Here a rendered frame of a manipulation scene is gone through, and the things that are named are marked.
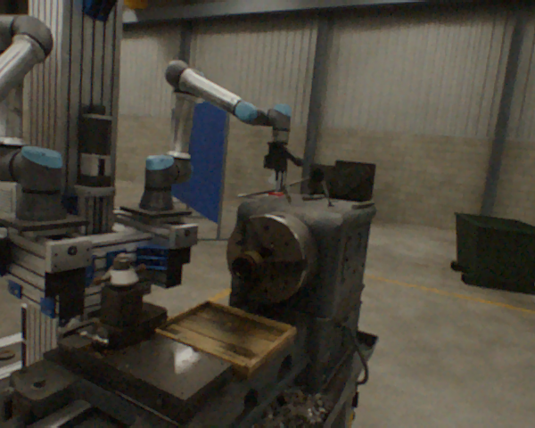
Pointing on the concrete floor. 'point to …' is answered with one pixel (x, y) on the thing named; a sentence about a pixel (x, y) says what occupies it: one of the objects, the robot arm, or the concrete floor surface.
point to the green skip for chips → (500, 252)
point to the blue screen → (206, 164)
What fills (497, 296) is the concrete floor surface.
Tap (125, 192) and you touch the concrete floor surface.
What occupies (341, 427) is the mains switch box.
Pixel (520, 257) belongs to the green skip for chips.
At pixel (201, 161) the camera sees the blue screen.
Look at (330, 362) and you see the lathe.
